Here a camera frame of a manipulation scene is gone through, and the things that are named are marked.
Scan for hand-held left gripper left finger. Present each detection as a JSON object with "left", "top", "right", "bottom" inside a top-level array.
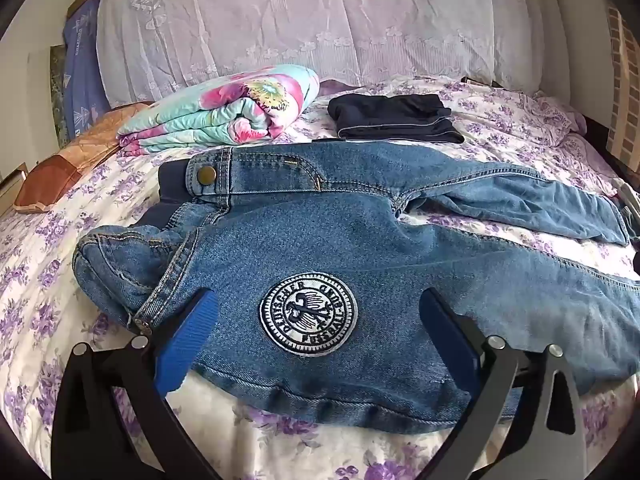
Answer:
[{"left": 51, "top": 287, "right": 221, "bottom": 480}]

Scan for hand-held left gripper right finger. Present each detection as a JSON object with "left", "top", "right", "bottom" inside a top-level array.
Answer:
[{"left": 419, "top": 287, "right": 589, "bottom": 480}]

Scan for blue denim pants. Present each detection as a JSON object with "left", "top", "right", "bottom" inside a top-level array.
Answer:
[{"left": 72, "top": 141, "right": 640, "bottom": 422}]

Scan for folded dark navy pants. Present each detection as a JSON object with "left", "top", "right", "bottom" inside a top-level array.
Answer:
[{"left": 327, "top": 92, "right": 465, "bottom": 145}]

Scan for purple floral bedspread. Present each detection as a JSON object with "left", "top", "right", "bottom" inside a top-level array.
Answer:
[{"left": 0, "top": 77, "right": 640, "bottom": 480}]

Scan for orange brown pillow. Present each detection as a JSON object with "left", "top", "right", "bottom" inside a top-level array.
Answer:
[{"left": 14, "top": 101, "right": 156, "bottom": 213}]

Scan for folded floral blanket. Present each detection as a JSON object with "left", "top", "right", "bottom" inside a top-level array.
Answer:
[{"left": 117, "top": 64, "right": 321, "bottom": 157}]

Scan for framed picture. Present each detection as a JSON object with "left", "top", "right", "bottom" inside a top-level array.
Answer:
[{"left": 49, "top": 44, "right": 72, "bottom": 147}]

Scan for blue patterned pillow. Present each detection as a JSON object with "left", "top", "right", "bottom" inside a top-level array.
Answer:
[{"left": 62, "top": 0, "right": 112, "bottom": 140}]

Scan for large white lace pillow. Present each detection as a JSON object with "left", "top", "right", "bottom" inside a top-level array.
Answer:
[{"left": 96, "top": 0, "right": 562, "bottom": 108}]

